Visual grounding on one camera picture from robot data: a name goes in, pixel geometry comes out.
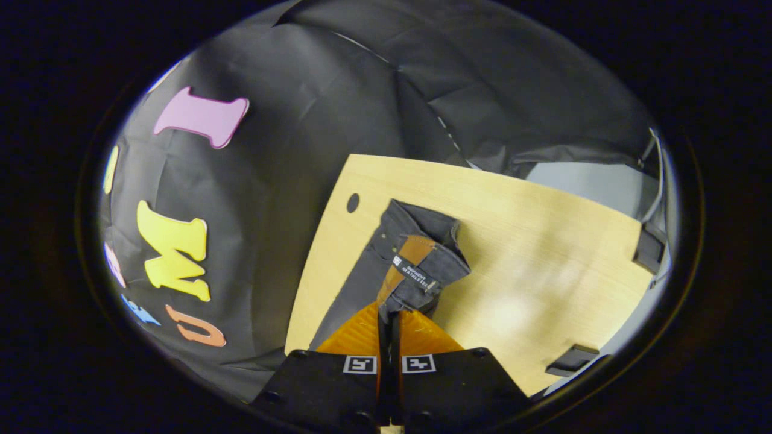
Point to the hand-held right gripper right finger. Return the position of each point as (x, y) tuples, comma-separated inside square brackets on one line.
[(458, 386)]

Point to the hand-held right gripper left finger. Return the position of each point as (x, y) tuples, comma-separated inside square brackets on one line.
[(325, 386)]

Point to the dark grey jeans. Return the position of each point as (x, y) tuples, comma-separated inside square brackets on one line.
[(434, 265)]

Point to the black table clamp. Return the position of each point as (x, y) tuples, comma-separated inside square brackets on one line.
[(572, 360), (648, 248)]

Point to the black backdrop cloth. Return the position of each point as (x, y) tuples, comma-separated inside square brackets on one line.
[(289, 120)]

